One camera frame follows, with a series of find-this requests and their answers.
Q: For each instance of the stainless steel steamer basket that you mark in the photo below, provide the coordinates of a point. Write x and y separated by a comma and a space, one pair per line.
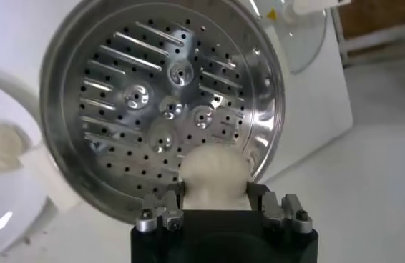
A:
152, 107

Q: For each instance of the white round plate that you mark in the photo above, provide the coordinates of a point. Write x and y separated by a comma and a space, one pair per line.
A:
2, 207

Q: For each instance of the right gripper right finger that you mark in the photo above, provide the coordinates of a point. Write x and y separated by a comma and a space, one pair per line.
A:
277, 211

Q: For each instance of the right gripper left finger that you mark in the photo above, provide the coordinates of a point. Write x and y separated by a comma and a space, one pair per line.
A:
166, 211

